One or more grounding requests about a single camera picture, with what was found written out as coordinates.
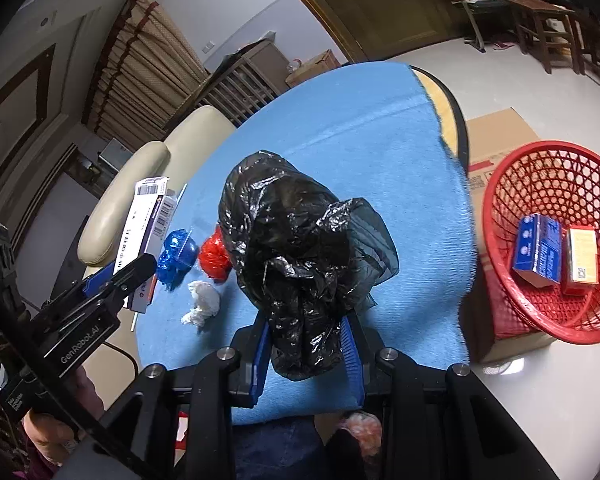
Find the red plastic mesh basket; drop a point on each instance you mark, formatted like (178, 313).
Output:
(491, 230)

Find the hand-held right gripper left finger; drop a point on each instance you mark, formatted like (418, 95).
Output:
(258, 365)

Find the large cardboard box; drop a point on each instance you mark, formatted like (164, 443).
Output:
(500, 132)

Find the blue plastic wrapper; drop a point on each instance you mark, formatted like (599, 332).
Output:
(177, 257)

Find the long white barcode box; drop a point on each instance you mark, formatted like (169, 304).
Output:
(147, 220)

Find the wooden slatted cabinet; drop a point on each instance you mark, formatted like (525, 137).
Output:
(235, 90)

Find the wooden stool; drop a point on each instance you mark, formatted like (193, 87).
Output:
(545, 15)

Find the round table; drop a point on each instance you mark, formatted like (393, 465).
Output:
(447, 120)

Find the metal frame chair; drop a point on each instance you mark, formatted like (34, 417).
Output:
(472, 15)

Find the cream sofa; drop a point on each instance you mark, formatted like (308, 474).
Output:
(130, 185)

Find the beige pleated curtain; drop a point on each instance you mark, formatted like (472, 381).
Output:
(140, 60)

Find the blue table cloth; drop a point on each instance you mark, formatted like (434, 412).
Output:
(330, 125)

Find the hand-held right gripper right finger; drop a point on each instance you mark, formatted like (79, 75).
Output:
(354, 365)

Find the white tissue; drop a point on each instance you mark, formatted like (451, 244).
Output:
(202, 297)

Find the black plastic bag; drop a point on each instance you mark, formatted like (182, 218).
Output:
(290, 240)

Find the slipper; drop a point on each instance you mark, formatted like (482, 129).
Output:
(503, 46)

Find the orange plush toy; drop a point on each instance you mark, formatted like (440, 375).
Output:
(582, 255)

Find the red plastic bag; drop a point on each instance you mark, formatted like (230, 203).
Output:
(212, 260)

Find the blue carton box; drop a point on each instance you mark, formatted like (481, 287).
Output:
(532, 250)

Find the person's left hand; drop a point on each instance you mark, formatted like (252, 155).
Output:
(42, 432)

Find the person's jeans leg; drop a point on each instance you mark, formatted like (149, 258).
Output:
(275, 450)

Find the wall socket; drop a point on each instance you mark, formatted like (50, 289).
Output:
(207, 46)

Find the wooden glazed door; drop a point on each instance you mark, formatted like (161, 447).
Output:
(380, 10)

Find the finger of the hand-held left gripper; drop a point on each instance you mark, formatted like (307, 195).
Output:
(105, 301)
(137, 267)

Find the small brown cardboard box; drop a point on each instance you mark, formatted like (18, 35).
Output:
(312, 67)

